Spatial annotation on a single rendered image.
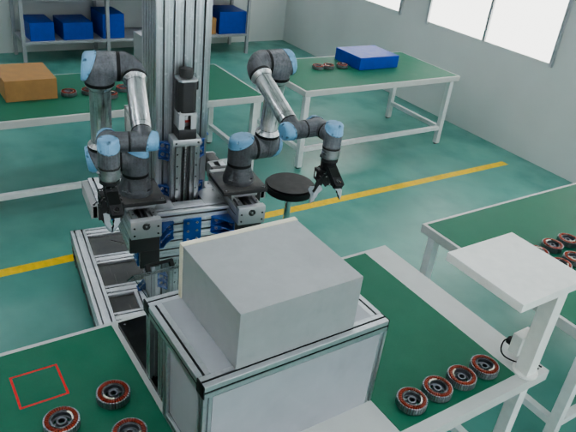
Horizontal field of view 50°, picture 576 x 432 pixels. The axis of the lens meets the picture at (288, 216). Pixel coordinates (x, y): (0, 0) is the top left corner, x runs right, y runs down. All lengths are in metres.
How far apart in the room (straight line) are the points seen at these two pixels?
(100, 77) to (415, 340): 1.64
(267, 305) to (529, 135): 5.42
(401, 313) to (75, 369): 1.35
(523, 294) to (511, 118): 4.86
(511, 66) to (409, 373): 4.93
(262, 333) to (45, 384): 0.88
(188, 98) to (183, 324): 1.18
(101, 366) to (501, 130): 5.53
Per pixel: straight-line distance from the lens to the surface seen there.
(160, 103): 2.87
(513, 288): 2.27
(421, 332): 2.69
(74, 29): 8.21
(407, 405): 2.30
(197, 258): 1.90
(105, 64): 2.54
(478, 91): 7.25
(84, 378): 2.34
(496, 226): 3.67
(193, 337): 1.92
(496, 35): 7.08
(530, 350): 2.59
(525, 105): 6.89
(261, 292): 1.77
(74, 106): 4.68
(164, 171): 3.01
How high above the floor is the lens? 2.37
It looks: 29 degrees down
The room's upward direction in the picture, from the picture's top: 7 degrees clockwise
